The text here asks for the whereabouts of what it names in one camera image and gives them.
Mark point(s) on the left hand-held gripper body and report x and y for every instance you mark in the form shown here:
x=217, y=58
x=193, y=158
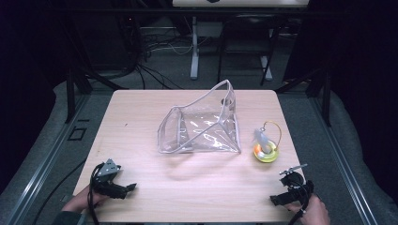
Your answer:
x=107, y=175

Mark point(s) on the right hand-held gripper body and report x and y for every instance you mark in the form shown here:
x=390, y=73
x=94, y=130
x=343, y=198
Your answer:
x=296, y=183

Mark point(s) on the person's right hand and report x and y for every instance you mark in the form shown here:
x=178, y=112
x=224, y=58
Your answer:
x=313, y=212

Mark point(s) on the yellow round cat toy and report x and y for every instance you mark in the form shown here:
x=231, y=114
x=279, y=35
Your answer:
x=266, y=153

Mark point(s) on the clear plastic zipper bag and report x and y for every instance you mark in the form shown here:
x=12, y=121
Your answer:
x=203, y=131

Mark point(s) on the black metal stand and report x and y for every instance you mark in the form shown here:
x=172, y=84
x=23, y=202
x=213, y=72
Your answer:
x=319, y=87
x=78, y=84

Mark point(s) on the black chair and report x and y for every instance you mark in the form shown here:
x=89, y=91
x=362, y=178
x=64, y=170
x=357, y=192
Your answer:
x=247, y=34

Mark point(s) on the white desk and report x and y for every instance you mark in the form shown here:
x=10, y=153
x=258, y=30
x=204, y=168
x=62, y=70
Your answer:
x=241, y=2

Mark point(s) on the grey metal floor rail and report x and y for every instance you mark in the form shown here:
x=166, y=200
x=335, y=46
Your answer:
x=40, y=168
x=341, y=162

